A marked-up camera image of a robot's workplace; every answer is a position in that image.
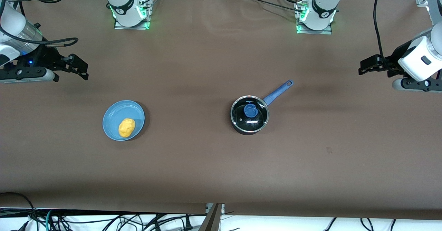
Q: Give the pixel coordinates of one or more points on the blue round plate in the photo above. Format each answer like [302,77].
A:
[117,113]

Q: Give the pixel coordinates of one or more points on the aluminium corner bracket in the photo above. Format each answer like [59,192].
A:
[422,0]

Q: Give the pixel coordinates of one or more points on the metal profile bar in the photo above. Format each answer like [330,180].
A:
[211,220]

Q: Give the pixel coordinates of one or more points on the glass lid with blue knob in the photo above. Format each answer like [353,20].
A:
[255,120]

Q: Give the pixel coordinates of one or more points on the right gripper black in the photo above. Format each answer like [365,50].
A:
[47,57]

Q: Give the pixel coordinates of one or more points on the yellow potato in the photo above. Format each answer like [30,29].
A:
[126,127]

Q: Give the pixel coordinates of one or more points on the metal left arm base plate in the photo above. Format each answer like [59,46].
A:
[304,31]

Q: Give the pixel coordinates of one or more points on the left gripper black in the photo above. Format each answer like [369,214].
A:
[389,65]

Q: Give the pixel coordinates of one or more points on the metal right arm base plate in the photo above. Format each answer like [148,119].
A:
[119,26]

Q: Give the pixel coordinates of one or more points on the brown table cover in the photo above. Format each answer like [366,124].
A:
[207,68]

